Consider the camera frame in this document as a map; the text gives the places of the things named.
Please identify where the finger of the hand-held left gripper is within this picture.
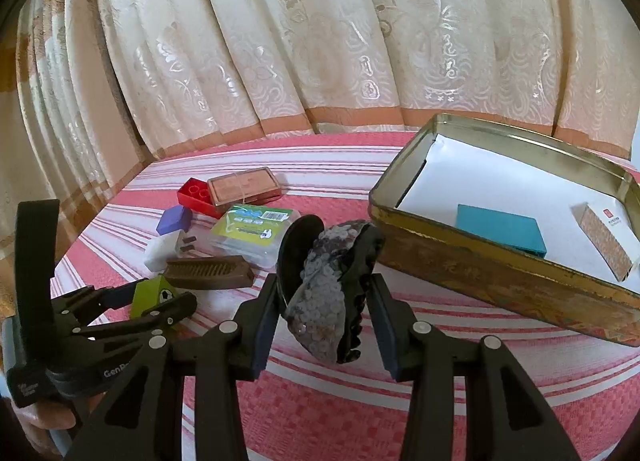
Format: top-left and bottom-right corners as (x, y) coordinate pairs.
(75, 291), (197, 358)
(51, 280), (149, 325)

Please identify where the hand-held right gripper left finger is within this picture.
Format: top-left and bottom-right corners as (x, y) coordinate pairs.
(65, 273), (281, 461)

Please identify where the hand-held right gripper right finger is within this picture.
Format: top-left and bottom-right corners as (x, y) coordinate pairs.
(367, 273), (583, 461)

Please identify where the green panda card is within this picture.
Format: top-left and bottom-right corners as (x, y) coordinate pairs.
(129, 275), (182, 321)

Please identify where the brown wooden comb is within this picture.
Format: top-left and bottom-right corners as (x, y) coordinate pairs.
(162, 255), (256, 290)

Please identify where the clear plastic box green label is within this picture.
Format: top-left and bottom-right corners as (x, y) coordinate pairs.
(197, 203), (303, 269)

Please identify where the gold metal tin box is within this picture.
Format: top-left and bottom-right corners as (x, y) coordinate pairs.
(369, 113), (640, 348)

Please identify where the brown rectangular tin lid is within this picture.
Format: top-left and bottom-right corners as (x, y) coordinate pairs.
(207, 167), (283, 206)

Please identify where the person's left hand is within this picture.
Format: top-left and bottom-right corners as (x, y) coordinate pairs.
(12, 392), (97, 448)

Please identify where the white block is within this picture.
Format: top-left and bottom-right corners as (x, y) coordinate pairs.
(144, 231), (185, 272)

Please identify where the purple block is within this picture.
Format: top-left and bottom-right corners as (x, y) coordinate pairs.
(156, 206), (194, 236)

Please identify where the pink striped bedspread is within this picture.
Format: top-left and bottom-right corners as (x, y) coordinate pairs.
(47, 131), (640, 461)

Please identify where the red building block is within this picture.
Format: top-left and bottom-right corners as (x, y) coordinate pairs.
(176, 178), (226, 220)

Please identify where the teal flat box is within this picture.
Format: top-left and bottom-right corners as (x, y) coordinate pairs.
(456, 204), (547, 258)

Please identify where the white paper liner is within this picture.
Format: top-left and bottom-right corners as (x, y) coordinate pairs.
(395, 133), (640, 284)

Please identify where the brown patterned small box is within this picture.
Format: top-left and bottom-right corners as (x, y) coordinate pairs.
(579, 201), (640, 283)

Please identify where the cream floral curtain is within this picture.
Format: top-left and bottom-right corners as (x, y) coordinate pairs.
(0, 0), (640, 292)

